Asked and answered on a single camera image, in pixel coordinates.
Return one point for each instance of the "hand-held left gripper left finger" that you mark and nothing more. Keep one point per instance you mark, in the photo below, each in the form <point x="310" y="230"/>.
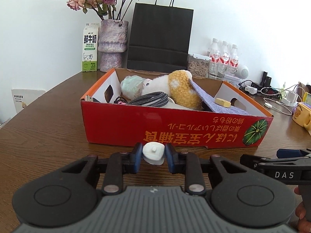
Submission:
<point x="138" y="157"/>

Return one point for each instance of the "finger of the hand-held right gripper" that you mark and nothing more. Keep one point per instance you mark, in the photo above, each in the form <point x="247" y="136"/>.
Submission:
<point x="250" y="161"/>
<point x="289" y="153"/>

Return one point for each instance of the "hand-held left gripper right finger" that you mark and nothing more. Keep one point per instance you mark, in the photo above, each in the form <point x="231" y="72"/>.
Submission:
<point x="170" y="159"/>

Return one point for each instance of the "white plug adapter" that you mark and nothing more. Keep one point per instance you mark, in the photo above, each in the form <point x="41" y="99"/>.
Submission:
<point x="153" y="154"/>

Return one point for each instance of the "red cardboard box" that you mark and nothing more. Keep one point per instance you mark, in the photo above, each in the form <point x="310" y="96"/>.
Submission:
<point x="121" y="123"/>

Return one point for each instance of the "yellow eraser block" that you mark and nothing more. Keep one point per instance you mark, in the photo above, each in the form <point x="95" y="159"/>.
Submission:
<point x="222" y="102"/>

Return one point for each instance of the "yellow white plush toy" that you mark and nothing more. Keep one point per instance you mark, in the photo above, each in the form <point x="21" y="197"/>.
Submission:
<point x="182" y="89"/>

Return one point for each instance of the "purple woven cloth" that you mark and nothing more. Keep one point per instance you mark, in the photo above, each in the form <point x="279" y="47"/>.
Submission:
<point x="204" y="97"/>

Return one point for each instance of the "green white plastic bag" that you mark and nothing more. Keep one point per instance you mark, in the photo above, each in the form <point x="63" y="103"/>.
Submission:
<point x="131" y="86"/>

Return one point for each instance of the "clear seed container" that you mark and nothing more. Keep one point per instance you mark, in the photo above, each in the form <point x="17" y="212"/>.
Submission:
<point x="198" y="66"/>

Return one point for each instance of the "person's right hand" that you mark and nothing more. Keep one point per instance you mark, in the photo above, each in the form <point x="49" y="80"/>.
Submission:
<point x="300" y="211"/>

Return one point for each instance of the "yellow bear mug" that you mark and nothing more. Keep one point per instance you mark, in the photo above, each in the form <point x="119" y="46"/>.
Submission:
<point x="302" y="116"/>

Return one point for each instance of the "small clear spray bottle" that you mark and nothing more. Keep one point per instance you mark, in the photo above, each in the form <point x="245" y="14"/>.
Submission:
<point x="284" y="88"/>

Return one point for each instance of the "white cube charger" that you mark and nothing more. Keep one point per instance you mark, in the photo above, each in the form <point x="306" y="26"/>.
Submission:
<point x="250" y="89"/>

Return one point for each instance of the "black power adapter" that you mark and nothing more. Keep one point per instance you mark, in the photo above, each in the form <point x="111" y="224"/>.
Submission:
<point x="255" y="85"/>

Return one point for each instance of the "black upright device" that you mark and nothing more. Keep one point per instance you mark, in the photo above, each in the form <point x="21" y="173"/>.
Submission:
<point x="266" y="79"/>

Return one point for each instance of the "white tin box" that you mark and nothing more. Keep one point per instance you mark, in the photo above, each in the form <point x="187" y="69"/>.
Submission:
<point x="232" y="79"/>

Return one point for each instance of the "white round speaker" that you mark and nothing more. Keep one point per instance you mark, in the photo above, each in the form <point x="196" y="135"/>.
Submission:
<point x="243" y="71"/>

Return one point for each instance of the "clear glass cup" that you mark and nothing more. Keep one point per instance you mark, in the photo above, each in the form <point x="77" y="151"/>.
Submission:
<point x="217" y="74"/>

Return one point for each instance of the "red label water bottle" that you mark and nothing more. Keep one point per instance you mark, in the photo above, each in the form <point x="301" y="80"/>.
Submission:
<point x="214" y="53"/>
<point x="234" y="59"/>
<point x="225" y="57"/>

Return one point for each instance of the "white green milk carton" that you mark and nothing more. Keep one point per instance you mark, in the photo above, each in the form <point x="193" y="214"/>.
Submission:
<point x="90" y="48"/>

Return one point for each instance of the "purple mottled vase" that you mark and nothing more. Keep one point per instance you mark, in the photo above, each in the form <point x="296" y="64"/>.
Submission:
<point x="113" y="38"/>

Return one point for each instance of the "black paper bag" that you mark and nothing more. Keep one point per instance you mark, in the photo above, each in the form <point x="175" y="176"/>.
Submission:
<point x="160" y="34"/>

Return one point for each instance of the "white printed cardboard box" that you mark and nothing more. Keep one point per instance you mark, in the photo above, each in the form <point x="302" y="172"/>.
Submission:
<point x="26" y="99"/>

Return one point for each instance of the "white wall charger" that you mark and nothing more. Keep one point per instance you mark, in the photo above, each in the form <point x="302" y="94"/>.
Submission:
<point x="289" y="99"/>

